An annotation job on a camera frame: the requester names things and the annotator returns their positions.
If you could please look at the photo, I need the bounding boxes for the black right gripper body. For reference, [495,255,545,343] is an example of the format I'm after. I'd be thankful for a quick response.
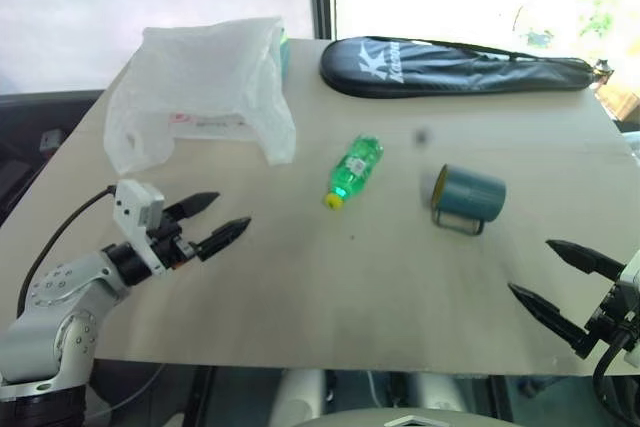
[574,282,640,361]

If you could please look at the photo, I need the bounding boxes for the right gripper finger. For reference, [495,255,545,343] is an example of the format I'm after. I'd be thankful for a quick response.
[506,282,590,349]
[545,239,627,280]

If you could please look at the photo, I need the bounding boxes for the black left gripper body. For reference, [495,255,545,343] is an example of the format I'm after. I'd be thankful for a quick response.
[147,205,202,271]

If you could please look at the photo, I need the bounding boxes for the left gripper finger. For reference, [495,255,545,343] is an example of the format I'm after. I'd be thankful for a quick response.
[167,191,222,220]
[195,217,252,262]

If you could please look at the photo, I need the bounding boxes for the white box with red print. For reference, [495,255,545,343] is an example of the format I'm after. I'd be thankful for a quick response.
[164,109,261,143]

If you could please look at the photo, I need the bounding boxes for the translucent white plastic bag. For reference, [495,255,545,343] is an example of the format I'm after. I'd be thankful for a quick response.
[102,16,297,176]

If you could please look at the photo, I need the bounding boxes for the grey rounded shape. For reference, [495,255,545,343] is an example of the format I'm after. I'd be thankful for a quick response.
[404,371,482,414]
[272,369,332,423]

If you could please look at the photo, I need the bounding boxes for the teal metal mug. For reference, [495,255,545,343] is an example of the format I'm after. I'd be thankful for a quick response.
[429,163,508,237]

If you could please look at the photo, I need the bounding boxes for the green bottle with yellow cap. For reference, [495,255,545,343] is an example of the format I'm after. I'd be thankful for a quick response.
[322,134,386,211]

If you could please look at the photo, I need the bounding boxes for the dark furniture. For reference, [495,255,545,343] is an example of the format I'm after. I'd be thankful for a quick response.
[0,89,105,229]

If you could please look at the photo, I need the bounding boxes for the cardboard boxes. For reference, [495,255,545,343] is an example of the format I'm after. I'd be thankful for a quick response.
[594,77,640,124]

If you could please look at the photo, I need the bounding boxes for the light grey robot torso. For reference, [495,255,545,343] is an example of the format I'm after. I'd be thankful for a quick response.
[309,408,517,427]

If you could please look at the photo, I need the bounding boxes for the racket cover zipper pull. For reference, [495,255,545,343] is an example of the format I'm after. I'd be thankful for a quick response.
[589,58,616,81]

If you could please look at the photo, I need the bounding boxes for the black racket cover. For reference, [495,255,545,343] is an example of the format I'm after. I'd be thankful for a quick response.
[318,35,599,100]

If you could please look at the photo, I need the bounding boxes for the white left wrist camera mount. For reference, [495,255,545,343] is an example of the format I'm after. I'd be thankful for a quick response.
[112,178,169,278]

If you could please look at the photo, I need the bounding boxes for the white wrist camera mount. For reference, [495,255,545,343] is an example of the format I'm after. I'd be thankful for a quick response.
[616,248,640,309]
[112,178,169,278]

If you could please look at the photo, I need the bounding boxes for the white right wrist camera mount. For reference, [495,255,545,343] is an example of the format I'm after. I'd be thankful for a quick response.
[616,248,640,309]

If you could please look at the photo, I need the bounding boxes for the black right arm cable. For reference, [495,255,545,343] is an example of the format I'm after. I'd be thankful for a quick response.
[591,330,632,427]

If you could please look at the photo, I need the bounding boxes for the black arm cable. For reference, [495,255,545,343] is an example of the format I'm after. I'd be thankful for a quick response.
[591,330,632,427]
[16,185,119,321]

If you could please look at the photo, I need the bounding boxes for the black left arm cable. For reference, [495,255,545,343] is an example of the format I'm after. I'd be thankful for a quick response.
[16,185,119,321]

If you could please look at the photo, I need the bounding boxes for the thin grey cable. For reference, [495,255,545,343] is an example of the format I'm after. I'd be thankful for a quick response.
[92,363,169,416]

